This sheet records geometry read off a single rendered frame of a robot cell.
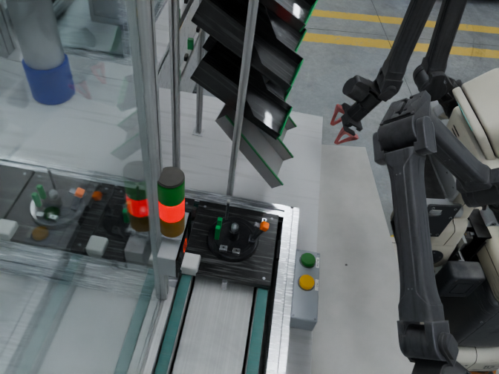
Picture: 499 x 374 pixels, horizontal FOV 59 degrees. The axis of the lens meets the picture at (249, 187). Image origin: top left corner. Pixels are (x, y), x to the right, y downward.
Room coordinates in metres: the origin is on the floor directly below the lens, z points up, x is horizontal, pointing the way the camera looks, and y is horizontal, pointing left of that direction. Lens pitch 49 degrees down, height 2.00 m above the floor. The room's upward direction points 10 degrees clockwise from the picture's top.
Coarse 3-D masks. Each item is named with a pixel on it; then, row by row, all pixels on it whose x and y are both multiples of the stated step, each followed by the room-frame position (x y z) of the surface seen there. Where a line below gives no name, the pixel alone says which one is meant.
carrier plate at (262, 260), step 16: (208, 208) 0.79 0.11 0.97; (224, 208) 0.80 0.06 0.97; (240, 208) 0.81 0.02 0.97; (208, 224) 0.73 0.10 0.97; (272, 224) 0.77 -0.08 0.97; (192, 240) 0.67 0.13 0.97; (272, 240) 0.71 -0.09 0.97; (208, 256) 0.63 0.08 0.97; (256, 256) 0.65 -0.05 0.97; (272, 256) 0.66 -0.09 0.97; (208, 272) 0.58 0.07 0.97; (224, 272) 0.59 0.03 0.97; (240, 272) 0.59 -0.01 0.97; (256, 272) 0.60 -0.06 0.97; (272, 272) 0.61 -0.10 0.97
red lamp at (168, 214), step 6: (162, 204) 0.48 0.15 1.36; (180, 204) 0.49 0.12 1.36; (162, 210) 0.48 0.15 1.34; (168, 210) 0.48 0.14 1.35; (174, 210) 0.48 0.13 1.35; (180, 210) 0.49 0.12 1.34; (162, 216) 0.48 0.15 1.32; (168, 216) 0.48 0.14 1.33; (174, 216) 0.48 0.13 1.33; (180, 216) 0.49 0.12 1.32; (168, 222) 0.48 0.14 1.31; (174, 222) 0.48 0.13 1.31
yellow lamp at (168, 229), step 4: (184, 216) 0.50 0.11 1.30; (160, 220) 0.48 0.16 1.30; (180, 220) 0.49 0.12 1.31; (184, 220) 0.50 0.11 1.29; (160, 224) 0.48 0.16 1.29; (164, 224) 0.48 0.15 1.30; (168, 224) 0.48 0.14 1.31; (172, 224) 0.48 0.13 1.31; (176, 224) 0.48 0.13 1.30; (180, 224) 0.49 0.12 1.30; (184, 224) 0.50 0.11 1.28; (160, 228) 0.48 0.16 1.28; (164, 228) 0.48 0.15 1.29; (168, 228) 0.48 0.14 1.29; (172, 228) 0.48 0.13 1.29; (176, 228) 0.48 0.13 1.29; (180, 228) 0.49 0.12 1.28; (184, 228) 0.50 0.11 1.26; (164, 232) 0.48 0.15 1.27; (168, 232) 0.48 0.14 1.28; (172, 232) 0.48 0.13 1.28; (176, 232) 0.48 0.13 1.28; (180, 232) 0.49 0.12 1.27; (168, 236) 0.48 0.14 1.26; (172, 236) 0.48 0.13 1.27; (176, 236) 0.48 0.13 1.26
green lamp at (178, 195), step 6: (180, 186) 0.49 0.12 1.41; (162, 192) 0.48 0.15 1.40; (168, 192) 0.48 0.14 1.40; (174, 192) 0.48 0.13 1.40; (180, 192) 0.49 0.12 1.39; (162, 198) 0.48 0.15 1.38; (168, 198) 0.48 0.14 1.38; (174, 198) 0.48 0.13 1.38; (180, 198) 0.49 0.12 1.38; (168, 204) 0.48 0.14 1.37; (174, 204) 0.48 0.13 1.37
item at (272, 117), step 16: (224, 48) 1.05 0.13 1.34; (208, 64) 0.93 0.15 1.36; (224, 64) 1.05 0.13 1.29; (240, 64) 1.04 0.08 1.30; (208, 80) 0.93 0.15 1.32; (224, 80) 0.92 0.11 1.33; (256, 80) 1.03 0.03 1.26; (224, 96) 0.92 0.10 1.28; (256, 96) 1.00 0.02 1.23; (272, 96) 1.02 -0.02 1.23; (256, 112) 0.95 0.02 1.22; (272, 112) 0.98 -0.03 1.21; (288, 112) 1.00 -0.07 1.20; (272, 128) 0.90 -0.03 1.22
